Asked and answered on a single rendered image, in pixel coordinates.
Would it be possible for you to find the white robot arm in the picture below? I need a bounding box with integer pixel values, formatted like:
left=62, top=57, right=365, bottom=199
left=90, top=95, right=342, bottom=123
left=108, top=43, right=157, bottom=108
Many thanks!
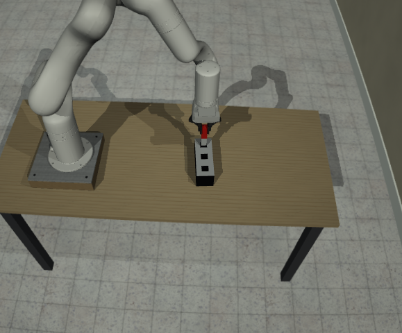
left=28, top=0, right=220, bottom=172

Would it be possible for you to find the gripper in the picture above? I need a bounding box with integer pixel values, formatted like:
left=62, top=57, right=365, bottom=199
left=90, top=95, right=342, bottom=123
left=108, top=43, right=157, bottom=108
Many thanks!
left=189, top=99, right=221, bottom=135

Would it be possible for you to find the red and grey pin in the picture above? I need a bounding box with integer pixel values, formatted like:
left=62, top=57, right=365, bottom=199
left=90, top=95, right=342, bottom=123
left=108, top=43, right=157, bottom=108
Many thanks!
left=201, top=124, right=208, bottom=146

